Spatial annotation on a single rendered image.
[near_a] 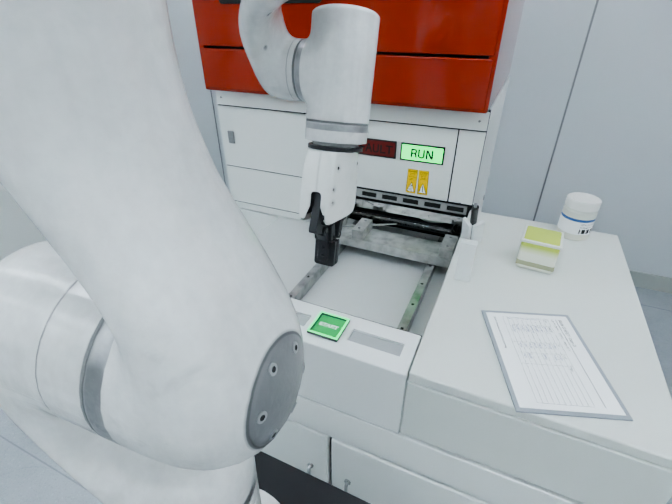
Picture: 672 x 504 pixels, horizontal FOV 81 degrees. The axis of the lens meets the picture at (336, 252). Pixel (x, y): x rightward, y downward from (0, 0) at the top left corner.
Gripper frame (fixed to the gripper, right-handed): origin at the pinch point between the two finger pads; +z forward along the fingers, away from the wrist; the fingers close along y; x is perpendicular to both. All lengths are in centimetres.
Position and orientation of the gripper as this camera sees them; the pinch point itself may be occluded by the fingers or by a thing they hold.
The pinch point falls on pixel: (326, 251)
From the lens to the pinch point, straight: 59.2
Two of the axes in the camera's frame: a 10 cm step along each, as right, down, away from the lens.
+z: -0.9, 9.3, 3.5
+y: -4.0, 2.8, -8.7
